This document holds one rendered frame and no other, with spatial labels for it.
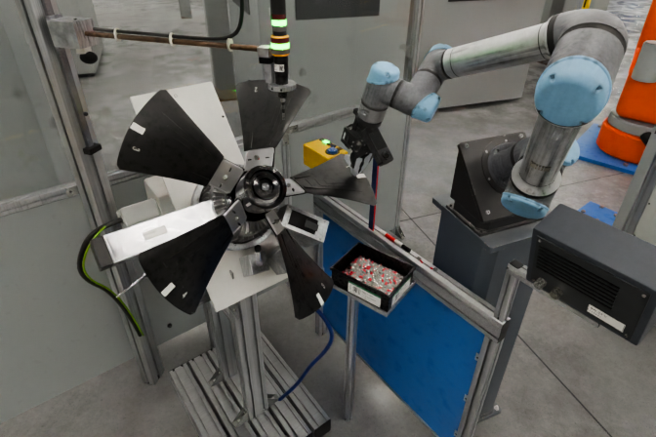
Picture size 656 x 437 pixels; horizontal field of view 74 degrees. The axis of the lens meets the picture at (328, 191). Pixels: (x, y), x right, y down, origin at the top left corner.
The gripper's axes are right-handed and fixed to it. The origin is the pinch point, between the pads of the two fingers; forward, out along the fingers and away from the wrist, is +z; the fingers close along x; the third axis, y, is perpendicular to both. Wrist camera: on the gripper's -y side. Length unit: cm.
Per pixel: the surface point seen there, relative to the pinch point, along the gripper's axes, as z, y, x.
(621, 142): 99, 4, -342
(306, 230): 14.9, -2.5, 17.8
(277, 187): -5.2, 1.0, 28.5
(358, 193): 1.0, -6.2, 4.1
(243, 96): -11.9, 32.6, 22.0
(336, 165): 1.5, 7.1, 2.5
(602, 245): -27, -59, -11
